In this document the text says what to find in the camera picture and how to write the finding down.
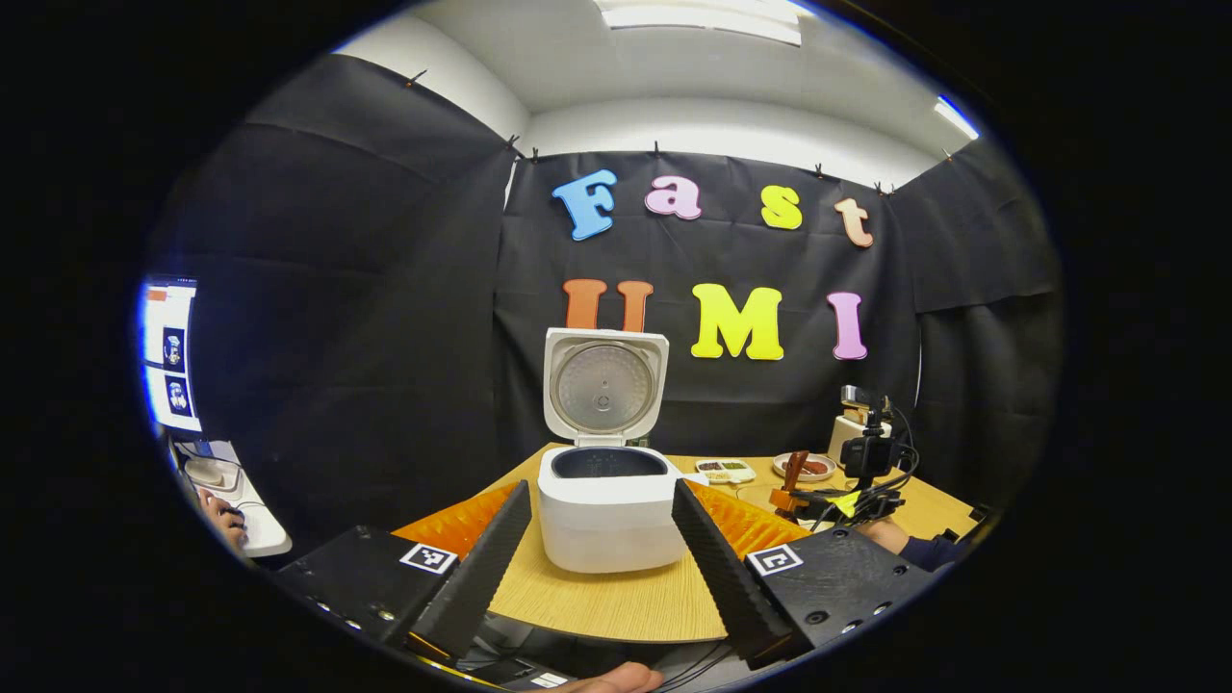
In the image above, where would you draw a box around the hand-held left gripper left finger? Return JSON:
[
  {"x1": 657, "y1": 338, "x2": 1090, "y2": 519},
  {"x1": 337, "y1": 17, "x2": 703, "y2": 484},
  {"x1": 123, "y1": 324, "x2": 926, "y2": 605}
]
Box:
[{"x1": 274, "y1": 479, "x2": 533, "y2": 665}]

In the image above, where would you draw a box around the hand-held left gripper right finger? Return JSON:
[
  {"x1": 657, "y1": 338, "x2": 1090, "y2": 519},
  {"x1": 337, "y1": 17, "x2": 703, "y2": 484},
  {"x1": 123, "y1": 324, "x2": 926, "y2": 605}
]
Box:
[{"x1": 671, "y1": 477, "x2": 939, "y2": 672}]

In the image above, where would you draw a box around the white rice cooker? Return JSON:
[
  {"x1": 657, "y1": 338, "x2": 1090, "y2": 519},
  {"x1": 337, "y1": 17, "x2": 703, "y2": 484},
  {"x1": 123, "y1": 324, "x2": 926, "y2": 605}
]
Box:
[{"x1": 536, "y1": 327, "x2": 689, "y2": 576}]

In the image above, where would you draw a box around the round plate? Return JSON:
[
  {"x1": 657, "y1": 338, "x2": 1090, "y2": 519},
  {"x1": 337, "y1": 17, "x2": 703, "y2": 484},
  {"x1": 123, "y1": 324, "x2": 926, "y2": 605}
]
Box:
[{"x1": 772, "y1": 452, "x2": 836, "y2": 482}]

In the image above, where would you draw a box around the cream toaster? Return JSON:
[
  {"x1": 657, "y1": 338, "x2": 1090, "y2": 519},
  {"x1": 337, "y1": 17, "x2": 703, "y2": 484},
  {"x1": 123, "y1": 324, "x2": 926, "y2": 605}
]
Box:
[{"x1": 828, "y1": 412, "x2": 891, "y2": 468}]

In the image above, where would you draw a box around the black backdrop cloth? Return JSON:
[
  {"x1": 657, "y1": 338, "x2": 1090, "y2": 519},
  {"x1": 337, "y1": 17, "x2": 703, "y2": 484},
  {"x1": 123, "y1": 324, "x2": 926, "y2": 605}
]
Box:
[{"x1": 140, "y1": 53, "x2": 1065, "y2": 578}]

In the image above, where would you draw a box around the small ceiling light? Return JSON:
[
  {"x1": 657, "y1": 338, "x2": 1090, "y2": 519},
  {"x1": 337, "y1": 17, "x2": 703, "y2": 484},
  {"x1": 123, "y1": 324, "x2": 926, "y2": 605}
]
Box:
[{"x1": 932, "y1": 94, "x2": 981, "y2": 141}]

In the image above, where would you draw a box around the computer monitor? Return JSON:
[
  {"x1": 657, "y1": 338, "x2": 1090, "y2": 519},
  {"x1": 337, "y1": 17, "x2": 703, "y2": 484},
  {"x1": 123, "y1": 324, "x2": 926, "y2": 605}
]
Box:
[{"x1": 140, "y1": 277, "x2": 203, "y2": 434}]

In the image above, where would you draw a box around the long ceiling light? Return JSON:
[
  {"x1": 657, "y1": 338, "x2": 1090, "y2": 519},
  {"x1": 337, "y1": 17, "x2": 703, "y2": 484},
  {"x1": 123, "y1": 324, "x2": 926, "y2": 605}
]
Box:
[{"x1": 594, "y1": 0, "x2": 803, "y2": 47}]

